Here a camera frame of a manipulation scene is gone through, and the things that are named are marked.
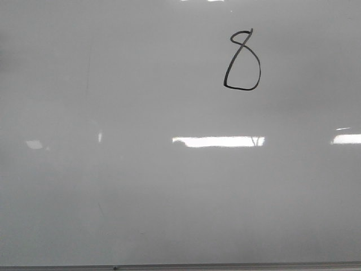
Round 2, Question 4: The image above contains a white whiteboard with frame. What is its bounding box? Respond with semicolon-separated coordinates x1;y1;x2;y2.
1;1;360;265

